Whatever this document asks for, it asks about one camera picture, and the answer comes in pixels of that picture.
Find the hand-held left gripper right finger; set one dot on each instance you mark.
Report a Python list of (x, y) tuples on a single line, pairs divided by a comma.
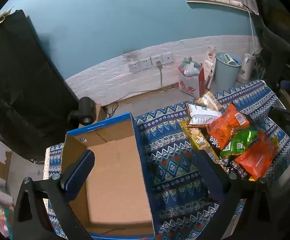
[(207, 170)]

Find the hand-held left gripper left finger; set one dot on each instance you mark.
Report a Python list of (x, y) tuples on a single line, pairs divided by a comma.
[(78, 177)]

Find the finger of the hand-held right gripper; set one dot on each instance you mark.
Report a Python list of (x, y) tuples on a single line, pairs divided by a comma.
[(282, 118)]

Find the long gold biscuit packet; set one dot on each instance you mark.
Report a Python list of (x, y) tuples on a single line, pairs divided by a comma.
[(197, 137)]

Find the blue cardboard box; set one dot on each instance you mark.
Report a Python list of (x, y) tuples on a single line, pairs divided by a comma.
[(117, 180)]

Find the green snack packet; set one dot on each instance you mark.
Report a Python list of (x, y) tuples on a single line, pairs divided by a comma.
[(239, 142)]

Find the orange snack packet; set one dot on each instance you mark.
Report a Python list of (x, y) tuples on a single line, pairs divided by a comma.
[(256, 158)]

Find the blue patterned tablecloth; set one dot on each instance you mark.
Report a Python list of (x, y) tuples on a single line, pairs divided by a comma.
[(169, 155)]

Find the orange snack bag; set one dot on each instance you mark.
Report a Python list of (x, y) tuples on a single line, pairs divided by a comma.
[(226, 127)]

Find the white back snack packet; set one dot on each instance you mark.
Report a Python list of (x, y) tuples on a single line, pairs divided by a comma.
[(201, 116)]

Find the white electric kettle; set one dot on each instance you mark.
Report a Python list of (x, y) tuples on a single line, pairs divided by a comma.
[(247, 66)]

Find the golden nut snack packet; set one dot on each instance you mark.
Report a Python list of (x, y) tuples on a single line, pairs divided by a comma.
[(208, 101)]

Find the light blue trash bin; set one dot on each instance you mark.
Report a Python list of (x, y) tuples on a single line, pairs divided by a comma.
[(224, 75)]

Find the black mesh office chair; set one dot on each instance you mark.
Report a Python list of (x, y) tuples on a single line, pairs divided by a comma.
[(277, 30)]

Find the red white carton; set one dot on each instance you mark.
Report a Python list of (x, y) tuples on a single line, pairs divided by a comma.
[(209, 65)]

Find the grey power plug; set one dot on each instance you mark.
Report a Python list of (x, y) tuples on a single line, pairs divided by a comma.
[(159, 65)]

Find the torn paper scrap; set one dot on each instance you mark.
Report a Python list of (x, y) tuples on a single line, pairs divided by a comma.
[(1, 17)]

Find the white wall socket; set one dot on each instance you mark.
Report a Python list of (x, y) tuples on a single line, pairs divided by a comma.
[(145, 64), (167, 57), (156, 60), (135, 67)]

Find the white wall shelf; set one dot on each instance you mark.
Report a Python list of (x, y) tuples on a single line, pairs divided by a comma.
[(209, 2)]

